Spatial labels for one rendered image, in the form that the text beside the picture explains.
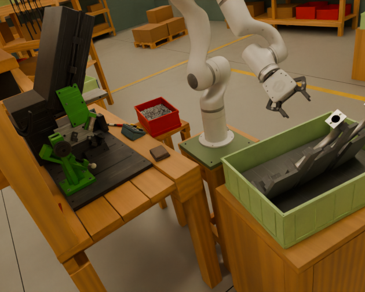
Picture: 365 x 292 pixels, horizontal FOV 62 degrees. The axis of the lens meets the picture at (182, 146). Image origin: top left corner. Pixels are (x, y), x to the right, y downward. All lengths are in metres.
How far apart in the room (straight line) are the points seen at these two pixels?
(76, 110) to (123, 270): 1.16
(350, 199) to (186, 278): 1.22
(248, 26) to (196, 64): 0.30
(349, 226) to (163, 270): 1.30
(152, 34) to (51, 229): 6.82
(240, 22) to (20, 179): 0.93
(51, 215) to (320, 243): 0.95
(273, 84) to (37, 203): 0.92
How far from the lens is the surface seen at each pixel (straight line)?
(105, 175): 1.54
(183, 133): 2.02
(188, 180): 1.41
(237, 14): 1.23
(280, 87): 1.16
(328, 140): 1.25
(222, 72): 1.46
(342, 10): 6.21
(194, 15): 1.38
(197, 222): 1.60
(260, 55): 1.23
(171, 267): 2.19
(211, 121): 1.52
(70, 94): 1.73
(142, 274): 2.22
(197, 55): 1.40
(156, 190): 1.36
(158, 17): 8.35
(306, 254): 1.17
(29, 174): 1.09
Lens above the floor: 1.72
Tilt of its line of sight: 31 degrees down
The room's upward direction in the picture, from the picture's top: 13 degrees counter-clockwise
